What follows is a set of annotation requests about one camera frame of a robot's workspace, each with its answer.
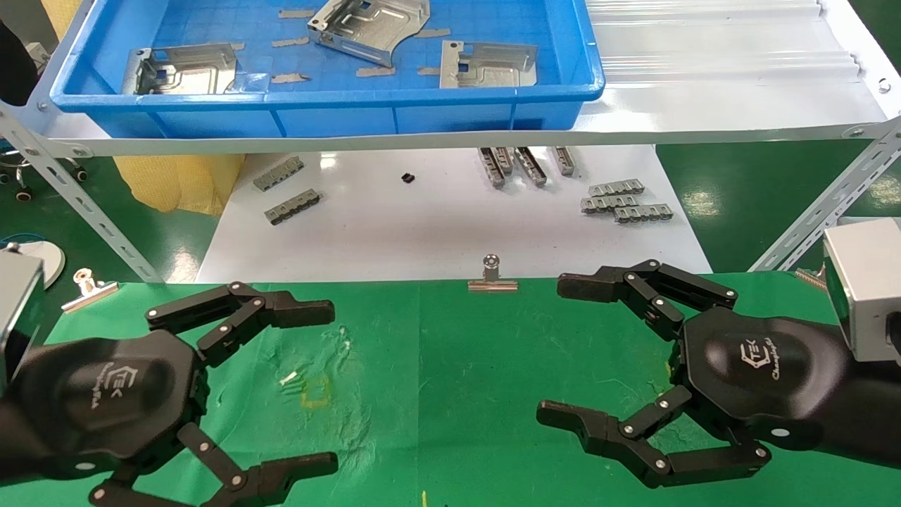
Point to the white metal shelf rack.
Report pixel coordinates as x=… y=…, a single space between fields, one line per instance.
x=669 y=123

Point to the silver binder clip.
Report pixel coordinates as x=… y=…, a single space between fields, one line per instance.
x=88 y=296
x=492 y=284

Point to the yellow mesh bag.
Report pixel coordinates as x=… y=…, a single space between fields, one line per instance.
x=176 y=183

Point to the clear corrugated plastic sheet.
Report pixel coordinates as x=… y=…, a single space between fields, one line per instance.
x=704 y=42

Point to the small white scrap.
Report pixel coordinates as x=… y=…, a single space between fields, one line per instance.
x=288 y=378

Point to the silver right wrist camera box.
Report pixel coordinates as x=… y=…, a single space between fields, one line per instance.
x=869 y=282

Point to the blue plastic bin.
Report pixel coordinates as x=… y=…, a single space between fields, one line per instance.
x=338 y=116

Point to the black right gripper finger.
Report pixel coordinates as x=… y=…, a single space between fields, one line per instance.
x=598 y=285
x=605 y=433

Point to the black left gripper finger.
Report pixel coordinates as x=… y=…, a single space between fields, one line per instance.
x=281 y=310
x=288 y=472

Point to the black chair back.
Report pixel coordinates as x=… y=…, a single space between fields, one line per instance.
x=15 y=67

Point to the grey metal terminal strip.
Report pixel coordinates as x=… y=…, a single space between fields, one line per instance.
x=643 y=213
x=530 y=167
x=490 y=169
x=504 y=160
x=564 y=162
x=293 y=207
x=616 y=188
x=607 y=204
x=279 y=174

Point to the clear plastic tape piece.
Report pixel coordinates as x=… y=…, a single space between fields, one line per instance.
x=255 y=82

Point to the stamped sheet metal bracket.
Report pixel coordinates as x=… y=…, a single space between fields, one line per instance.
x=366 y=32
x=186 y=70
x=493 y=67

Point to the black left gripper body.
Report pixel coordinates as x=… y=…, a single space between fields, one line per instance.
x=105 y=401

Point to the black chair base with casters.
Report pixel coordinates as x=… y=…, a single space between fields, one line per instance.
x=23 y=191

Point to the white round stand base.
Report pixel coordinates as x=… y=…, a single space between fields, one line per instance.
x=53 y=260

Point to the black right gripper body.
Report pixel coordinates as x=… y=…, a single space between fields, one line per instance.
x=760 y=366

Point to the green cloth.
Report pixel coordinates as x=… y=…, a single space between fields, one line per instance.
x=450 y=394

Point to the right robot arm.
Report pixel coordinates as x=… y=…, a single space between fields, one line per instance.
x=866 y=408

